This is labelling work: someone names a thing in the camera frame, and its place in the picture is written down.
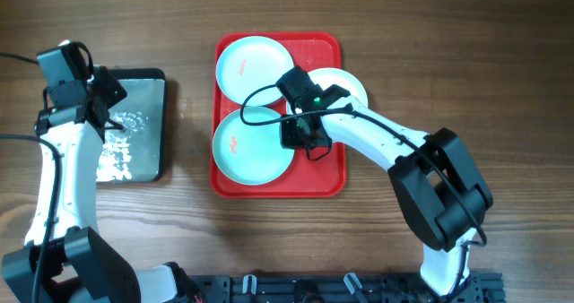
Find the white plate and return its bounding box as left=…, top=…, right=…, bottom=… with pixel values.
left=286, top=67, right=369, bottom=115

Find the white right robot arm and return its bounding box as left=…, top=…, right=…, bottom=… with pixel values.
left=278, top=83, right=493, bottom=299

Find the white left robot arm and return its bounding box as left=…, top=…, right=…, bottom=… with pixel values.
left=1, top=66, right=202, bottom=302

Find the red plastic tray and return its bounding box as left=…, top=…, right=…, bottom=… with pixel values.
left=210, top=31, right=346, bottom=199

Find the black metal-lined tray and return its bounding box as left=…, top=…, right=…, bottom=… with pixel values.
left=97, top=68, right=167, bottom=183

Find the light blue plate with stain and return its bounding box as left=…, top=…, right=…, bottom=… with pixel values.
left=215, top=36, right=294, bottom=105

